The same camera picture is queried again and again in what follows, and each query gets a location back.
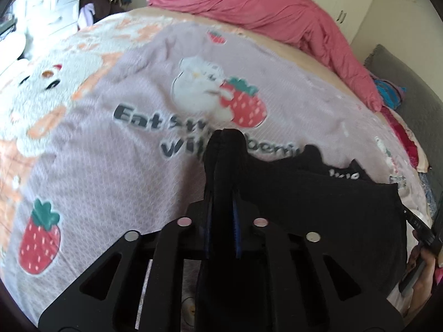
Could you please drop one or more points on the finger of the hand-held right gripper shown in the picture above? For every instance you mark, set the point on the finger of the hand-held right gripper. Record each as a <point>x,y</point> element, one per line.
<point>410,217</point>

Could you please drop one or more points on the black garment with printed collar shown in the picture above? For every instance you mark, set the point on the black garment with printed collar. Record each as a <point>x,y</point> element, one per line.
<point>328,221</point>

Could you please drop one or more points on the lilac strawberry printed blanket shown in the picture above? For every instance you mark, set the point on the lilac strawberry printed blanket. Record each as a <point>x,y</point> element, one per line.
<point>121,145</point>

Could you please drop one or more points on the pink quilt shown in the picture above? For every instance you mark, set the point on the pink quilt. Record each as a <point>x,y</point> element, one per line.
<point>277,7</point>

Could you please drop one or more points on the person's right forearm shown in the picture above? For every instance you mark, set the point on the person's right forearm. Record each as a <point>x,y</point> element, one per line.
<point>419,304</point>

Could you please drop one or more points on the person's right hand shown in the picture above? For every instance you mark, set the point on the person's right hand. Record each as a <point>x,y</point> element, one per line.
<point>422,266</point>

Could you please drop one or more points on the red floral pillow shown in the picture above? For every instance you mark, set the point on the red floral pillow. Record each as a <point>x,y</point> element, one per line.
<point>405,135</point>

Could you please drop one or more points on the dark bag with clothes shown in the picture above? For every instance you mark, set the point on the dark bag with clothes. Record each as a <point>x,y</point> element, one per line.
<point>107,1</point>

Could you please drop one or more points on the blue striped cloth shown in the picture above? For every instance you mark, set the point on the blue striped cloth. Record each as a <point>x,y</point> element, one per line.
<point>389,93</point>

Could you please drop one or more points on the white cat printed blanket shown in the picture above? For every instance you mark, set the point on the white cat printed blanket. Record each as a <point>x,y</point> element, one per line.
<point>38,86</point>

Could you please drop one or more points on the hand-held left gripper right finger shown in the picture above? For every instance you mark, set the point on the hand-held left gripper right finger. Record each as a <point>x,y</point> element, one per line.
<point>236,224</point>

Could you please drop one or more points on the bed with beige sheet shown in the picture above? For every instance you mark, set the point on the bed with beige sheet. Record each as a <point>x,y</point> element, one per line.
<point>322,62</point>

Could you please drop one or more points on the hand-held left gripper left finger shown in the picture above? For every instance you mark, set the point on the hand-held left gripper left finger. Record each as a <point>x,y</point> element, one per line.
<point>208,221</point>

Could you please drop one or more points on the white drawer cabinet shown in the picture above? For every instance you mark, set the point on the white drawer cabinet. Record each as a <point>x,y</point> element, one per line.
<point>48,3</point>

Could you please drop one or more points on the blue patterned cloth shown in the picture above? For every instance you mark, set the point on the blue patterned cloth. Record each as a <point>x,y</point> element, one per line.
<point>426,188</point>

